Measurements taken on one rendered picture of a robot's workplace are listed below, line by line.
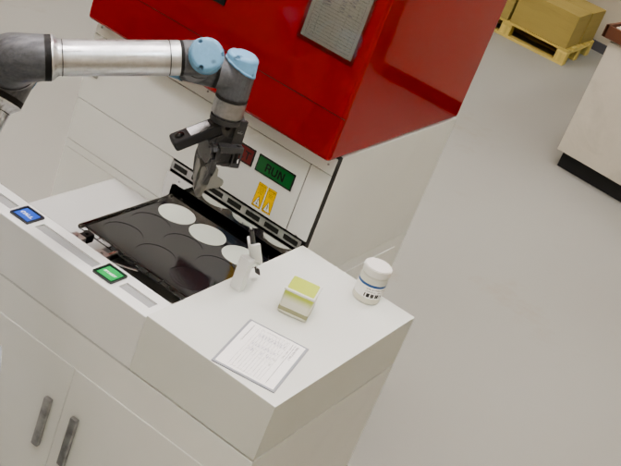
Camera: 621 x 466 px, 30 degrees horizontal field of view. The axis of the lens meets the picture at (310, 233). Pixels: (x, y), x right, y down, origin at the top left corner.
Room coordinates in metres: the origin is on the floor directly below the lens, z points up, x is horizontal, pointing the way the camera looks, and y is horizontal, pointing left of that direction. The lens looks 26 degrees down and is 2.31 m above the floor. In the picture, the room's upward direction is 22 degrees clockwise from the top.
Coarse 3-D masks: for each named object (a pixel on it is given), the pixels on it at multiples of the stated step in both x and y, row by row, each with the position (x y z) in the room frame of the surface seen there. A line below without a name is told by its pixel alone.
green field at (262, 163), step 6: (258, 162) 2.72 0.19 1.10; (264, 162) 2.71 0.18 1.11; (270, 162) 2.71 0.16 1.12; (258, 168) 2.72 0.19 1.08; (264, 168) 2.71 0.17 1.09; (270, 168) 2.70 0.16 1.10; (276, 168) 2.70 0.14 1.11; (264, 174) 2.71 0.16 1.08; (270, 174) 2.70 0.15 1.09; (276, 174) 2.69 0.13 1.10; (282, 174) 2.69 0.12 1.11; (288, 174) 2.68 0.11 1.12; (276, 180) 2.69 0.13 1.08; (282, 180) 2.69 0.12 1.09; (288, 180) 2.68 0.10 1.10; (288, 186) 2.68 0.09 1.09
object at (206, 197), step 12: (168, 180) 2.80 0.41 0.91; (180, 180) 2.79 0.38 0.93; (168, 192) 2.80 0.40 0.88; (192, 192) 2.77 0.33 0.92; (204, 192) 2.76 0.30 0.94; (216, 204) 2.74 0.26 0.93; (228, 216) 2.72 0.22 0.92; (240, 216) 2.71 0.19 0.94; (264, 240) 2.67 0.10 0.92; (276, 240) 2.66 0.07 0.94
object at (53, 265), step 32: (0, 192) 2.33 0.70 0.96; (0, 224) 2.25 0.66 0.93; (32, 224) 2.25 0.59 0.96; (0, 256) 2.24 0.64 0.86; (32, 256) 2.20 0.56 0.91; (64, 256) 2.17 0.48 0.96; (96, 256) 2.22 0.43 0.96; (32, 288) 2.19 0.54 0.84; (64, 288) 2.16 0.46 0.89; (96, 288) 2.13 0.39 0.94; (128, 288) 2.15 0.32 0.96; (96, 320) 2.12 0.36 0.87; (128, 320) 2.08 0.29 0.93; (128, 352) 2.07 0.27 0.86
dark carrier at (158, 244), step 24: (120, 216) 2.54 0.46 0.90; (144, 216) 2.59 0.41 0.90; (120, 240) 2.43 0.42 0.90; (144, 240) 2.48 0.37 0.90; (168, 240) 2.52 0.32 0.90; (192, 240) 2.57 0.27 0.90; (240, 240) 2.66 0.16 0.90; (144, 264) 2.37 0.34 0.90; (168, 264) 2.41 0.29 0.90; (192, 264) 2.45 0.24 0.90; (216, 264) 2.50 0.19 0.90; (192, 288) 2.35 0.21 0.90
